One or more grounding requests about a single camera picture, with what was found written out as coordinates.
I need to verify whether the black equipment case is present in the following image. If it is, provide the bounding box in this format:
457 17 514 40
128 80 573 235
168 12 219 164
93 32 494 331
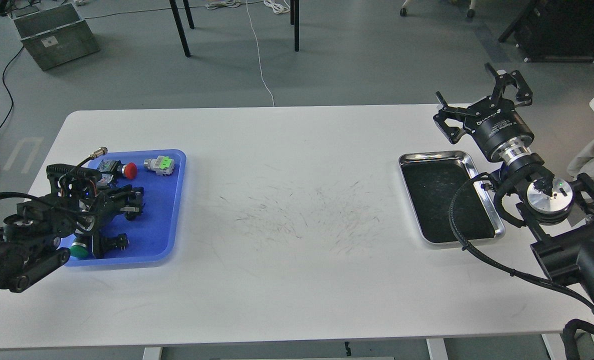
498 0 594 62

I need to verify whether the white floor cable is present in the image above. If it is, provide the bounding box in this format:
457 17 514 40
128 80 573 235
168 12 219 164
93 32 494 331
245 0 276 107

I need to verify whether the grey green connector part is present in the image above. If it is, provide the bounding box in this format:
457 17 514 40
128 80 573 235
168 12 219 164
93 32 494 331
143 155 176 176

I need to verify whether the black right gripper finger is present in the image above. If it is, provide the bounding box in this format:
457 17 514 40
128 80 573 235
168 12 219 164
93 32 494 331
432 91 476 145
483 62 534 114

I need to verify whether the silver metal tray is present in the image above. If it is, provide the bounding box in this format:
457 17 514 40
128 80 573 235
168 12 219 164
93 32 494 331
399 150 506 248

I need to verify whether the black table leg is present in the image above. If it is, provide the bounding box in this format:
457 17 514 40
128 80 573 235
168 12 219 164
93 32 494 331
182 0 195 30
290 0 300 52
169 0 192 59

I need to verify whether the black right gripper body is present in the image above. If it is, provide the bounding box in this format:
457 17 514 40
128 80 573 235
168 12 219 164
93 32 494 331
464 103 534 163

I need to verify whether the black table leg right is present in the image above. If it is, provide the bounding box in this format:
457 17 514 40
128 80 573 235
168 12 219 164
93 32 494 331
290 0 300 52

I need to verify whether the blue plastic tray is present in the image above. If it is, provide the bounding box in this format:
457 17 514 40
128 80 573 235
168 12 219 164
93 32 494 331
65 149 187 269

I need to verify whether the red push button switch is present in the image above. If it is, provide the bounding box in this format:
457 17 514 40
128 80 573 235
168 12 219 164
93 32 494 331
96 159 139 182

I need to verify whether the grey storage crate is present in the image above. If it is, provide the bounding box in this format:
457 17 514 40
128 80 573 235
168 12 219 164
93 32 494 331
12 3 101 71

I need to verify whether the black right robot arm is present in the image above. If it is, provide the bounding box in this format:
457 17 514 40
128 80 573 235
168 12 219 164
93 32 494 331
433 63 594 360

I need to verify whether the black table leg rear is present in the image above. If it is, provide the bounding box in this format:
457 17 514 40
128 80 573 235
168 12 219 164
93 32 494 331
182 0 195 30

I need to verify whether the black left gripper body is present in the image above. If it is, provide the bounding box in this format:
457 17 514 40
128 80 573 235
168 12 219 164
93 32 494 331
75 187 128 246

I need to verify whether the black table leg front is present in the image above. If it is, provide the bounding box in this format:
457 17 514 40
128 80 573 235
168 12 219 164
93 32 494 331
169 0 192 59

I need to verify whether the green push button switch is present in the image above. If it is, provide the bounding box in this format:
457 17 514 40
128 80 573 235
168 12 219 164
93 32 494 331
70 234 92 260

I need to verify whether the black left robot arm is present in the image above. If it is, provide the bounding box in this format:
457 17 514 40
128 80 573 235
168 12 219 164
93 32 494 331
0 146 145 293

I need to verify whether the black switch block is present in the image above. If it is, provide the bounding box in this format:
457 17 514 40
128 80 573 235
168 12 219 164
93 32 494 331
92 234 130 259

